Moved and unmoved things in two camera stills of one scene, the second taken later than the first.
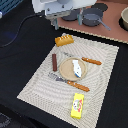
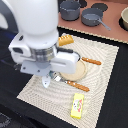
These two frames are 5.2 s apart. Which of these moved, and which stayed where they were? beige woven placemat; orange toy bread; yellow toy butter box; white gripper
Moved: white gripper
Stayed: orange toy bread; yellow toy butter box; beige woven placemat
